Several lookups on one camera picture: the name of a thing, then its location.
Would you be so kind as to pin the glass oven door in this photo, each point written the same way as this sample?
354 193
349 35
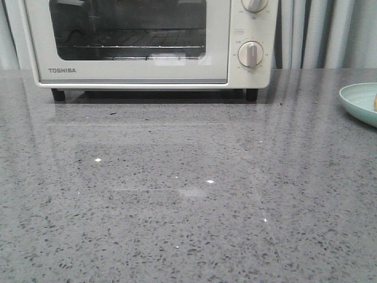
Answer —
52 23

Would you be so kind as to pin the black oven foot right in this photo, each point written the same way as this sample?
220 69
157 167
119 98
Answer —
251 94

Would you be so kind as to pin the black oven foot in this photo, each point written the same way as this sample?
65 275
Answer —
251 94
58 95

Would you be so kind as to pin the lower oven control knob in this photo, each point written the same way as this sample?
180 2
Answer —
250 54

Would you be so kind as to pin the oven control knob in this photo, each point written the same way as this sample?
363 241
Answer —
250 54
254 6

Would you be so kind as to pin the black oven foot left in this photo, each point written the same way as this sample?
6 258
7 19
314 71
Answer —
58 95

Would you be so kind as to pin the upper oven control knob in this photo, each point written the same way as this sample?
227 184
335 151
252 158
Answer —
254 6

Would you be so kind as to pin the white Toshiba toaster oven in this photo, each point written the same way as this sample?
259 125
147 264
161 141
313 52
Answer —
244 27

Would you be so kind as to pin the light green plate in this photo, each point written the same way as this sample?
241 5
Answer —
357 100

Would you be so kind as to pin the metal wire oven rack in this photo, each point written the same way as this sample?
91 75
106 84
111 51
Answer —
140 44

